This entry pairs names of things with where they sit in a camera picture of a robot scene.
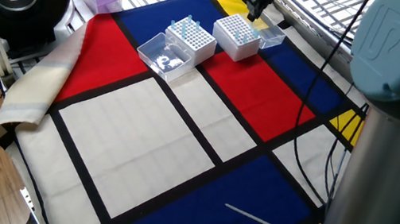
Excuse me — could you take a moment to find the white pipette tip holder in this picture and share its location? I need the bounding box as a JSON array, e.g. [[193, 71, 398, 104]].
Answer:
[[208, 10, 265, 65], [160, 10, 222, 70]]

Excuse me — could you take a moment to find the clear plastic holder lid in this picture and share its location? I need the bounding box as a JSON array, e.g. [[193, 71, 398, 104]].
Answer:
[[256, 21, 289, 53], [132, 29, 200, 87]]

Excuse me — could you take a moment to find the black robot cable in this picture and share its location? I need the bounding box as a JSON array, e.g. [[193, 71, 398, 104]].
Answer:
[[283, 0, 374, 210], [320, 101, 369, 209]]

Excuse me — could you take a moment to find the Mondrian pattern tablecloth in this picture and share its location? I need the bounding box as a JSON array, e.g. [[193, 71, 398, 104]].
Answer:
[[0, 0, 400, 224]]

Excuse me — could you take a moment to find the white corner bracket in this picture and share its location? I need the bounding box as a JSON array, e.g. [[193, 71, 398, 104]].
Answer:
[[14, 186, 40, 219]]

